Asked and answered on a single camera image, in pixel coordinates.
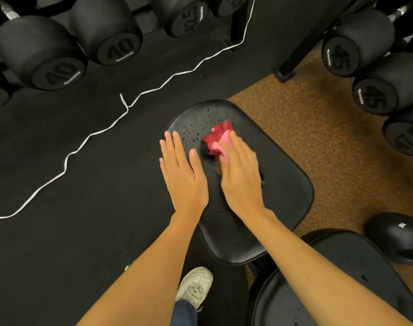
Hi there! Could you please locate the person's right hand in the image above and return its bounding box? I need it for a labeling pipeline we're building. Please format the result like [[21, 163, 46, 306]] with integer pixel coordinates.
[[218, 130, 266, 220]]

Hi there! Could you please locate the person's left hand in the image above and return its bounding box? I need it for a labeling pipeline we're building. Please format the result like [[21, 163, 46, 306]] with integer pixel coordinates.
[[158, 130, 209, 216]]

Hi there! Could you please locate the red cleaning cloth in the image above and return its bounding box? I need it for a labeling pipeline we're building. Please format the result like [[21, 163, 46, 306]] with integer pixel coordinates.
[[202, 120, 235, 157]]

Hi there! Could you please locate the person's right forearm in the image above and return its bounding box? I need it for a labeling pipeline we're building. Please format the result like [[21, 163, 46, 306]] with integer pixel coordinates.
[[240, 209, 409, 326]]

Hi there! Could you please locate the person's left forearm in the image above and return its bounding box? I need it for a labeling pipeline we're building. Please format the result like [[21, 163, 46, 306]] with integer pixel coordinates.
[[76, 209, 207, 326]]

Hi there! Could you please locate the black bench seat pad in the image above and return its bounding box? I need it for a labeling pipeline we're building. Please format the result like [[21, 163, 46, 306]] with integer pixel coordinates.
[[164, 99, 315, 266]]

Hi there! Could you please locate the white sneaker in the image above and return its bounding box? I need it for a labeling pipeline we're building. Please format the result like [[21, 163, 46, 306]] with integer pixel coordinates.
[[175, 266, 214, 311]]

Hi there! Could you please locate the blue jeans leg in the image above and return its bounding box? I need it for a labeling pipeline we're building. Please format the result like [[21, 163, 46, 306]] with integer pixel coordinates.
[[169, 299, 198, 326]]

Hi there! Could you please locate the black bench back pad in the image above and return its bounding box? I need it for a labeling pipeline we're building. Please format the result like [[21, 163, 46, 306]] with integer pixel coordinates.
[[245, 229, 413, 326]]

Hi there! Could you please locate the white cord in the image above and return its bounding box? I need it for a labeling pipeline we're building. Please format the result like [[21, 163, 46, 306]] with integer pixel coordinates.
[[0, 0, 257, 221]]

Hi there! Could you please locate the black dumbbell rack frame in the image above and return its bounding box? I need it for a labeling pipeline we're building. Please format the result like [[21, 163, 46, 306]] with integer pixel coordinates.
[[223, 0, 255, 52], [271, 0, 380, 84]]

